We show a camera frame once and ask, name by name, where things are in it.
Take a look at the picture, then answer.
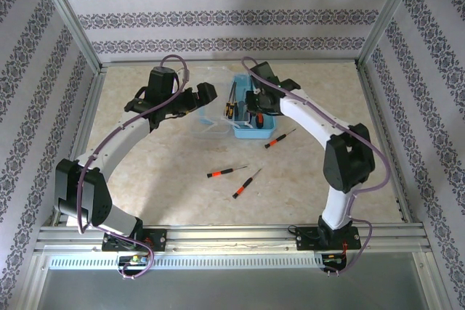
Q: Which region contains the blue toolbox with clear lid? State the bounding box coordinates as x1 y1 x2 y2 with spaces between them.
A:
191 65 278 141

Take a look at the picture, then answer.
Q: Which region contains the black orange precision screwdriver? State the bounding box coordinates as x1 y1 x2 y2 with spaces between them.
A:
264 128 298 150
232 168 263 200
206 165 250 179

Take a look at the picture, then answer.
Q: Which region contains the small controller circuit board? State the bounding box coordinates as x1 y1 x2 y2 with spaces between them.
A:
116 254 150 266
322 253 348 266

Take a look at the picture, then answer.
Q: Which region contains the grey metal panel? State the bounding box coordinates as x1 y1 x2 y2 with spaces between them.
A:
36 268 429 310

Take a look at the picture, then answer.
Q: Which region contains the aluminium back rail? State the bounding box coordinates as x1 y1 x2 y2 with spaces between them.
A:
100 57 360 68

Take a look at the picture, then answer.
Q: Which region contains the aluminium side rail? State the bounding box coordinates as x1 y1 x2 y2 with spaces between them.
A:
54 66 107 227
357 62 415 224

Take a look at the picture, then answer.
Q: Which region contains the aluminium frame post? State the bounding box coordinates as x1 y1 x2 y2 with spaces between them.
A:
355 0 424 68
31 0 103 71

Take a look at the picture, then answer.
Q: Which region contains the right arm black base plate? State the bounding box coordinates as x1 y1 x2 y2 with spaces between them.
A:
294 226 363 252

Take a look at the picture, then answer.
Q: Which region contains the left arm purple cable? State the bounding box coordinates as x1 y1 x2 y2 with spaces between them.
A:
76 54 192 280

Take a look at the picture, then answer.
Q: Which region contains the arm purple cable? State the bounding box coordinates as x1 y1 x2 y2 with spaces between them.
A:
76 54 192 280
241 56 392 275

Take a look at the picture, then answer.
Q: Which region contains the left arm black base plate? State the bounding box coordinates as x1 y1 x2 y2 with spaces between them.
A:
101 228 168 253

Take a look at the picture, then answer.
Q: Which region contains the aluminium mounting rail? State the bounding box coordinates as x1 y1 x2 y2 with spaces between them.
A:
34 224 432 253

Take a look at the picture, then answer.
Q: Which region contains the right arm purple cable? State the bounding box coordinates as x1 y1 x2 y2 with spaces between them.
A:
241 56 392 275

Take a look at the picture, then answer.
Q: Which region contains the slotted grey cable duct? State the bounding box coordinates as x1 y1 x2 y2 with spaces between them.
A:
49 254 324 270

